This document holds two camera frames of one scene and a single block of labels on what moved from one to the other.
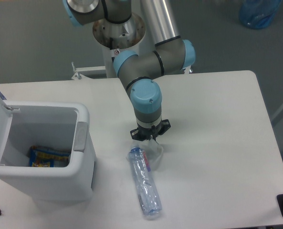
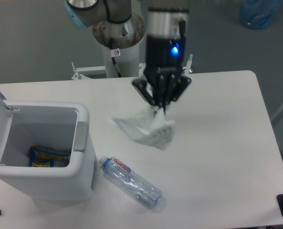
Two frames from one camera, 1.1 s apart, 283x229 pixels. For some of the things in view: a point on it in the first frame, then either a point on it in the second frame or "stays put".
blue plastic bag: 259,14 stays put
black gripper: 143,134 to 165,56
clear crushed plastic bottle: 147,191 to 131,181
